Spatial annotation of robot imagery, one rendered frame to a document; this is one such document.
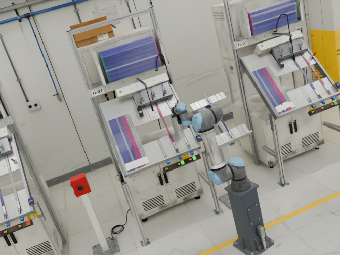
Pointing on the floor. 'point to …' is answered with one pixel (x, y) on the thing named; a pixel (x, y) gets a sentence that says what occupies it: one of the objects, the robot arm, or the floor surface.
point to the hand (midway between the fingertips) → (175, 117)
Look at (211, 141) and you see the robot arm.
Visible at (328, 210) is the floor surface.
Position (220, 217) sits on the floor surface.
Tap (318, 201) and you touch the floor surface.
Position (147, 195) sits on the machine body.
